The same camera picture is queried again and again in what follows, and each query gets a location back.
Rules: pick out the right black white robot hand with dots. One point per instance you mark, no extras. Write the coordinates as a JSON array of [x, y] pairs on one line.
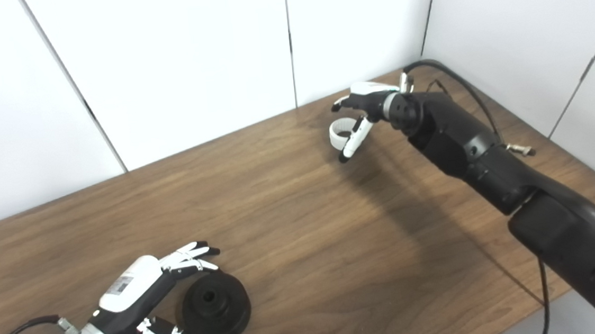
[[372, 102]]

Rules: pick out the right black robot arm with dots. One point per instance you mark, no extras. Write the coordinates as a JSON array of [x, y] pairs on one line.
[[488, 162]]

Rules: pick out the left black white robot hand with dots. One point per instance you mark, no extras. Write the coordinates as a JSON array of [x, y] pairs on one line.
[[132, 291]]

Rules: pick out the round black plastic part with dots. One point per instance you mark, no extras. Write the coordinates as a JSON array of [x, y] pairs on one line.
[[230, 321]]

